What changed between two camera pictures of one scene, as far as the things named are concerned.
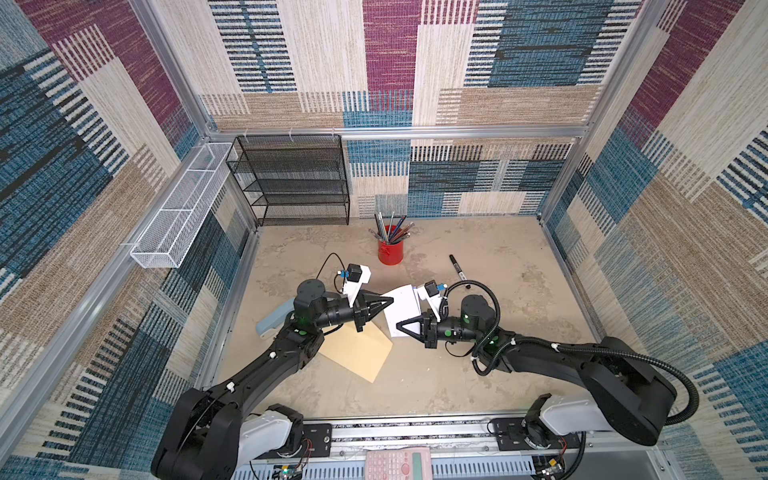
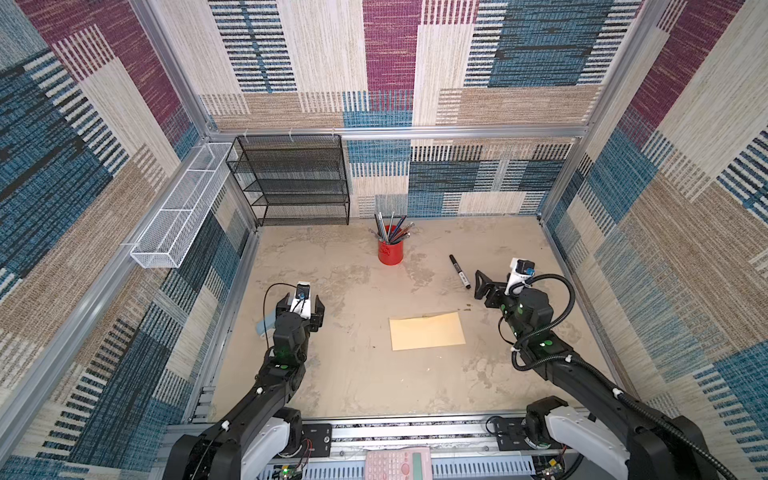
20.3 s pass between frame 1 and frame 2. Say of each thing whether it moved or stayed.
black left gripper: moved
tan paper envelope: moved
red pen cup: stayed
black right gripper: moved
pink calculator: stayed
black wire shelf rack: stayed
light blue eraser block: stayed
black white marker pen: stayed
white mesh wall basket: stayed
